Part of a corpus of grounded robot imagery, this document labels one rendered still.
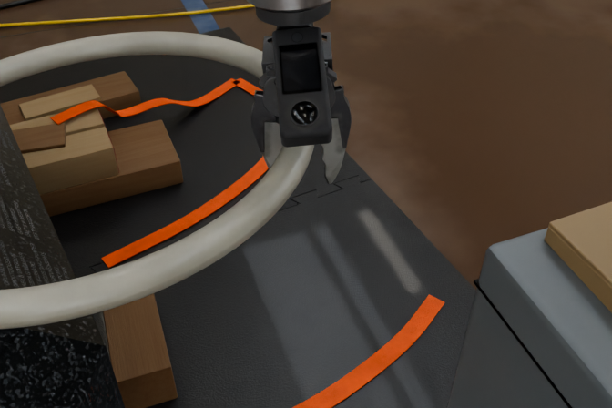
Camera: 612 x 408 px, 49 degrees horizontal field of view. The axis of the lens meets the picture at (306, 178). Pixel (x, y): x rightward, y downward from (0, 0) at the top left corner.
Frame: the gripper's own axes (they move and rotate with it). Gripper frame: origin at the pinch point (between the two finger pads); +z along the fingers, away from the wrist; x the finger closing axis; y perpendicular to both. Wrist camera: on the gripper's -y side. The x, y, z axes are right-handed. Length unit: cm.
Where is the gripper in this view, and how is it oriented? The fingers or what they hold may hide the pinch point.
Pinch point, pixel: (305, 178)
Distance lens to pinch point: 73.4
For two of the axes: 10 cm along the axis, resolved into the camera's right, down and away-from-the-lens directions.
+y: -0.1, -6.1, 7.9
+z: 0.6, 7.9, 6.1
